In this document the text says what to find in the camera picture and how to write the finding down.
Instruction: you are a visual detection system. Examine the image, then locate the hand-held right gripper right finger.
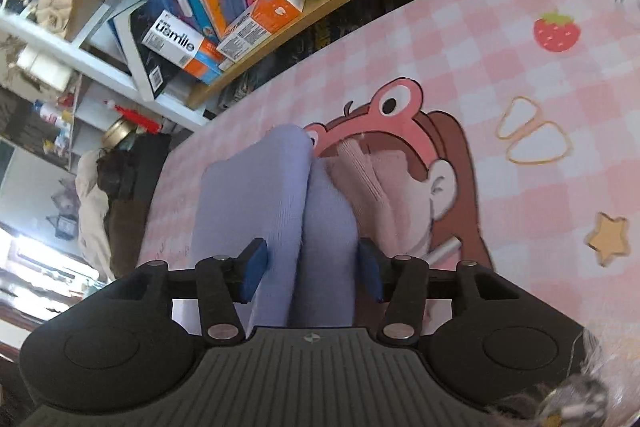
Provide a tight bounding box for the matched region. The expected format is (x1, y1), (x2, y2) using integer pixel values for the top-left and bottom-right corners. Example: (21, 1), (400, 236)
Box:
(357, 237), (527, 343)

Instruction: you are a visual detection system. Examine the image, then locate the gold round tin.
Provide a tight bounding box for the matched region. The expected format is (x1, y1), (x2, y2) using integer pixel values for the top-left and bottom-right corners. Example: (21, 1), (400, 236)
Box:
(101, 117), (139, 148)

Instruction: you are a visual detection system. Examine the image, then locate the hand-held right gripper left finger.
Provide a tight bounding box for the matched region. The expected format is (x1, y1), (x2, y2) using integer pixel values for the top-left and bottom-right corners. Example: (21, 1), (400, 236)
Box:
(102, 238), (269, 343)

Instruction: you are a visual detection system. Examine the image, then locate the lavender shirt with orange print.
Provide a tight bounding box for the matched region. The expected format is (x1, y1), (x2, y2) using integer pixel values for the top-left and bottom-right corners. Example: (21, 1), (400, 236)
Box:
(191, 124), (437, 329)

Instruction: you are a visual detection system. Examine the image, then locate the brown garment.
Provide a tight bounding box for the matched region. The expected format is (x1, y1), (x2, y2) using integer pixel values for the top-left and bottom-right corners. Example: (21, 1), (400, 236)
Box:
(107, 196), (153, 279)

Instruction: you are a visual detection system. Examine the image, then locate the pink checked printed blanket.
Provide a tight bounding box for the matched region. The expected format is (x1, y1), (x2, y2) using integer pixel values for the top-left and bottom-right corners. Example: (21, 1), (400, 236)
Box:
(135, 0), (640, 408)

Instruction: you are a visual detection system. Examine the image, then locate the white shelf frame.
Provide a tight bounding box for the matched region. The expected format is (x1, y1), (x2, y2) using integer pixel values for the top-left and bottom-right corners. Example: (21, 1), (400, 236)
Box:
(0, 0), (212, 134)

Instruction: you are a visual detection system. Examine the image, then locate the dark garment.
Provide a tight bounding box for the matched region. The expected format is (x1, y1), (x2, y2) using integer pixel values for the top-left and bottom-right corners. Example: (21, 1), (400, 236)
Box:
(96, 147), (137, 202)

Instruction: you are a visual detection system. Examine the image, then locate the cream jacket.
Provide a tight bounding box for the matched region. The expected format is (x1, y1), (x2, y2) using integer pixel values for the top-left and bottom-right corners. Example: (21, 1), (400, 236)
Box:
(75, 149), (120, 282)

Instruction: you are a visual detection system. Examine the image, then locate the orange and white box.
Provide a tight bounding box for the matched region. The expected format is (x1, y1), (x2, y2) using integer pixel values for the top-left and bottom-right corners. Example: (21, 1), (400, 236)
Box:
(216, 0), (307, 64)

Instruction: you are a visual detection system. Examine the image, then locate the white box with orange-blue end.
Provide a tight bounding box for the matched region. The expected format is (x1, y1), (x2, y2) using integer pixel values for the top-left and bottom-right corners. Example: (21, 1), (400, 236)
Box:
(141, 9), (225, 86)

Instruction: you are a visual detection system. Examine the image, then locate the red bottle with white cap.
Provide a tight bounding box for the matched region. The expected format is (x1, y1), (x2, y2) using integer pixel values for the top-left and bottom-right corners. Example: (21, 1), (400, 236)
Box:
(104, 99), (164, 134)

